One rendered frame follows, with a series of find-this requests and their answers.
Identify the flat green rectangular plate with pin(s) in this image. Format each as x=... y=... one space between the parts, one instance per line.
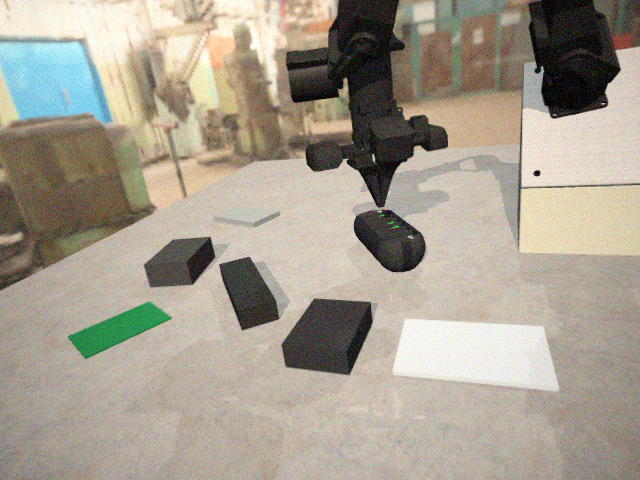
x=111 y=332

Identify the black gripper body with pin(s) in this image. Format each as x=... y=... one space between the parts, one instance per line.
x=329 y=155

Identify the dark grey controller unit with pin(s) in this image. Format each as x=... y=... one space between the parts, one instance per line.
x=396 y=245

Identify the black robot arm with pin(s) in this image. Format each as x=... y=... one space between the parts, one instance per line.
x=570 y=40

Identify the white flat sheet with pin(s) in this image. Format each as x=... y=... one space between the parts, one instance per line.
x=498 y=354

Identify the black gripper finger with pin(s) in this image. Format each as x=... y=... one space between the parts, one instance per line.
x=385 y=172
x=369 y=174

